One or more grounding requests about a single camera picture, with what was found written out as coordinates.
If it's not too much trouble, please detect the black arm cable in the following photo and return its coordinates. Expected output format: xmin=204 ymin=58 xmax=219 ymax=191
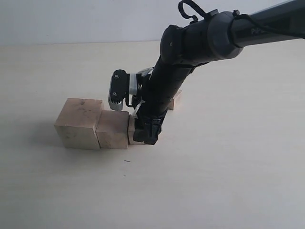
xmin=178 ymin=0 xmax=305 ymax=36

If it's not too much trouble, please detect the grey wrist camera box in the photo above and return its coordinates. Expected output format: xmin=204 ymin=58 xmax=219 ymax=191
xmin=108 ymin=69 xmax=129 ymax=111

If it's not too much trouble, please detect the medium wooden cube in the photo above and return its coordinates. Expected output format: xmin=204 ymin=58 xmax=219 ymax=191
xmin=96 ymin=110 xmax=129 ymax=149

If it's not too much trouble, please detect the large wooden cube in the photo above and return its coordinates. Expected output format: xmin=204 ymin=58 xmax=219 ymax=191
xmin=54 ymin=98 xmax=104 ymax=150

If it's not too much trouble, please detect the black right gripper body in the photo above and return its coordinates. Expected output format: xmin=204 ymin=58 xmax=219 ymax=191
xmin=132 ymin=73 xmax=169 ymax=117

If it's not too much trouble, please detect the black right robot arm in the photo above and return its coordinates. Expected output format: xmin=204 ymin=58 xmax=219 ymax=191
xmin=132 ymin=0 xmax=305 ymax=145

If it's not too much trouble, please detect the small wooden block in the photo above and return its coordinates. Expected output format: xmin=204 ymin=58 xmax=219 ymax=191
xmin=128 ymin=115 xmax=146 ymax=145

